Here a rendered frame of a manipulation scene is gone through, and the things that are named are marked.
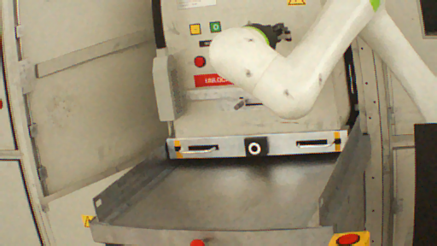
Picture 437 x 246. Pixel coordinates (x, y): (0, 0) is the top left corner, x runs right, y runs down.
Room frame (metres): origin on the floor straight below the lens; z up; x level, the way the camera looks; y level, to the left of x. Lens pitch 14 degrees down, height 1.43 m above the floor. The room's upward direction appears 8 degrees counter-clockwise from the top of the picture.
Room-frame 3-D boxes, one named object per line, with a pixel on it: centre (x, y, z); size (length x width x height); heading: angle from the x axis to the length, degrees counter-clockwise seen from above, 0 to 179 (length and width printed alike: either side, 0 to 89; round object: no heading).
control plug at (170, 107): (1.85, 0.12, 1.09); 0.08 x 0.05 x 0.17; 159
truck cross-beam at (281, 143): (1.85, -0.10, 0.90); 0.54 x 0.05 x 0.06; 69
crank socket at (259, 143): (1.81, -0.09, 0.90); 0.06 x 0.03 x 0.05; 69
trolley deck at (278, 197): (1.70, -0.05, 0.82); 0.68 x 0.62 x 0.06; 159
